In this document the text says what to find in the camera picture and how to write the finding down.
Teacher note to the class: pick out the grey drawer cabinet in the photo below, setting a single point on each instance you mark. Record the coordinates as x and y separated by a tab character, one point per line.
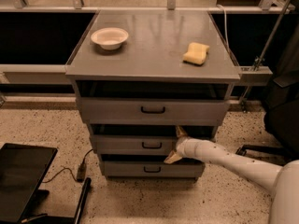
149	65

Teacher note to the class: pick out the grey top drawer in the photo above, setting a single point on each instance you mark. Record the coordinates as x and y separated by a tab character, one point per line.
152	111

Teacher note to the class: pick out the yellow sponge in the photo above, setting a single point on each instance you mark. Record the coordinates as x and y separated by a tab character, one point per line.
196	53

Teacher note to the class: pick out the black office chair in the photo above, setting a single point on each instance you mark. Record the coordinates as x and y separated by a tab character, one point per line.
281	104

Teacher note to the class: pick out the metal diagonal rod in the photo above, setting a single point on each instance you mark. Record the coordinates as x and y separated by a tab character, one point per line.
265	5

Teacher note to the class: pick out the white bowl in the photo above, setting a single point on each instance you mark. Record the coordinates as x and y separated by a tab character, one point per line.
109	38

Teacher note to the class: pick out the metal frame rail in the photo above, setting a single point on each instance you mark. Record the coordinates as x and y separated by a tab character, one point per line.
35	74

